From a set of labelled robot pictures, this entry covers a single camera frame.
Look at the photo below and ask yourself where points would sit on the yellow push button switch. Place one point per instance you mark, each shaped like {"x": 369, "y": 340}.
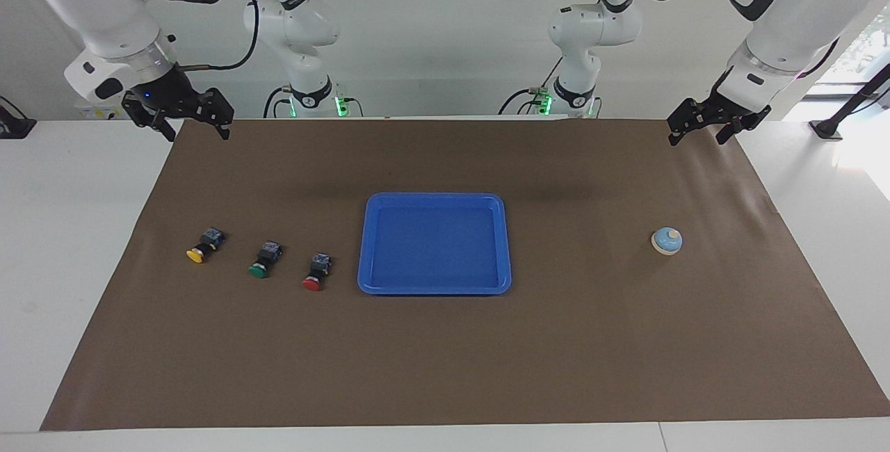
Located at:
{"x": 201, "y": 247}

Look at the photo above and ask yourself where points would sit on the bright window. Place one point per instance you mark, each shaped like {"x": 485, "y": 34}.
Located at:
{"x": 869, "y": 55}

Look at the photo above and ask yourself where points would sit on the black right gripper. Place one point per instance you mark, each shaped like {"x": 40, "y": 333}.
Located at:
{"x": 177, "y": 101}

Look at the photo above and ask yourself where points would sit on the light blue desk bell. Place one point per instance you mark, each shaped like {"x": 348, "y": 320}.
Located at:
{"x": 667, "y": 241}

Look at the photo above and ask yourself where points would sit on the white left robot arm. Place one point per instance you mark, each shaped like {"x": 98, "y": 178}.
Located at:
{"x": 786, "y": 28}

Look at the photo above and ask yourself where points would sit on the blue plastic tray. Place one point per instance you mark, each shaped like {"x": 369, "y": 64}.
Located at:
{"x": 434, "y": 247}

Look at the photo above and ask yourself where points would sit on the black camera stand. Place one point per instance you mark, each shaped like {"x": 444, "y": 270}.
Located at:
{"x": 827, "y": 128}

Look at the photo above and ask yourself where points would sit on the white power strip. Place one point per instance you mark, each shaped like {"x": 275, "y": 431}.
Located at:
{"x": 94, "y": 111}

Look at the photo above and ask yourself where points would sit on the black table clamp mount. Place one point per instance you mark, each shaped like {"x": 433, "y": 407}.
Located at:
{"x": 14, "y": 126}

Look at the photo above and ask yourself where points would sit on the brown table mat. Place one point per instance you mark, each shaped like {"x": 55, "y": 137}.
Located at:
{"x": 445, "y": 354}

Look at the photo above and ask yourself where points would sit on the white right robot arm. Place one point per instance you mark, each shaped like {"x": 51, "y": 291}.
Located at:
{"x": 104, "y": 7}

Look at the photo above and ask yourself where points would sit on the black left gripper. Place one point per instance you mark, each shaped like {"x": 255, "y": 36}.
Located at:
{"x": 709, "y": 117}

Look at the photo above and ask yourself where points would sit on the green push button switch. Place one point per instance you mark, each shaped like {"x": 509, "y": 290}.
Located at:
{"x": 264, "y": 261}

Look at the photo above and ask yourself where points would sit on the red push button switch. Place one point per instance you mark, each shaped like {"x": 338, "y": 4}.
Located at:
{"x": 316, "y": 275}

